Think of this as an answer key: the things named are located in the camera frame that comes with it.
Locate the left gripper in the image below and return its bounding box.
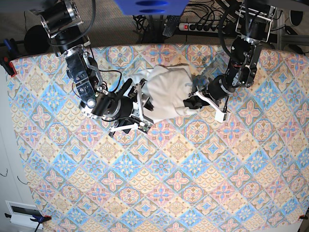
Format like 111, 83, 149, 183
183, 75, 233, 122

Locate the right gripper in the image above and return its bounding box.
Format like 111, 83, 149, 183
90, 79, 154, 137

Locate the white printed T-shirt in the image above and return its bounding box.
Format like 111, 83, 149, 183
124, 64, 199, 123

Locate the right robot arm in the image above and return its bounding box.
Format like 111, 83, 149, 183
30, 0, 154, 136

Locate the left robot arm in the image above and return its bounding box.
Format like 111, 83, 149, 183
183, 0, 277, 122

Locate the patterned tablecloth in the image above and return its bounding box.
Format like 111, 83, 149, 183
7, 50, 309, 232

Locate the black power strip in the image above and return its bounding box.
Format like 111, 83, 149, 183
178, 23, 218, 33

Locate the blue plastic box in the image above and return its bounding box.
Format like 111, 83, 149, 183
114, 0, 189, 15

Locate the black round stool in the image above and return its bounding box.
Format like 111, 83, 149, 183
24, 25, 50, 55

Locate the clamp at table top-left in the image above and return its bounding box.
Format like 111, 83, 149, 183
0, 38, 17, 77

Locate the clamp at table bottom-left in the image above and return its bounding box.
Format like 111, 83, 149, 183
4, 213, 52, 232

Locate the clamp at table bottom-right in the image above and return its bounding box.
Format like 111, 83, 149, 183
298, 215, 308, 220

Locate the white wall outlet panel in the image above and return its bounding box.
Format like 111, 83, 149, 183
5, 201, 41, 229

